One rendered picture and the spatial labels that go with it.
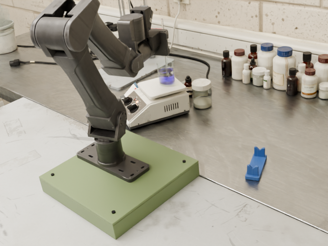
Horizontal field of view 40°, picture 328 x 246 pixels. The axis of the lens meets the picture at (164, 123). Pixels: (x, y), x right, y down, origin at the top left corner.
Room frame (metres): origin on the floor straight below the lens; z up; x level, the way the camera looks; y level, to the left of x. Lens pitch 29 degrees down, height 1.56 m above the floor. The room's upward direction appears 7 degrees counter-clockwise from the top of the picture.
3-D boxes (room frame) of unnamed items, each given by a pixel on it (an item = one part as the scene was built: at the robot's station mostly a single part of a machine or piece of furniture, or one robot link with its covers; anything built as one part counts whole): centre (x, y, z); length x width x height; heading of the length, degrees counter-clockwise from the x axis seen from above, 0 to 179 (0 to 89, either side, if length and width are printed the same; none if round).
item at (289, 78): (1.27, -0.41, 0.94); 0.03 x 0.03 x 0.08
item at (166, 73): (1.26, -0.03, 1.02); 0.06 x 0.05 x 0.08; 40
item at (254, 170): (0.89, -0.21, 0.92); 0.10 x 0.03 x 0.04; 155
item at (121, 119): (0.94, 0.14, 1.05); 0.09 x 0.06 x 0.06; 62
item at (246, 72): (1.39, -0.30, 0.93); 0.03 x 0.03 x 0.07
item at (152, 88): (1.26, -0.01, 0.98); 0.12 x 0.12 x 0.01; 19
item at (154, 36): (1.15, 0.02, 1.21); 0.07 x 0.06 x 0.11; 63
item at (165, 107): (1.25, 0.02, 0.94); 0.22 x 0.13 x 0.08; 109
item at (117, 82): (1.62, 0.10, 0.91); 0.30 x 0.20 x 0.01; 133
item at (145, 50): (1.10, 0.05, 1.16); 0.07 x 0.06 x 0.07; 153
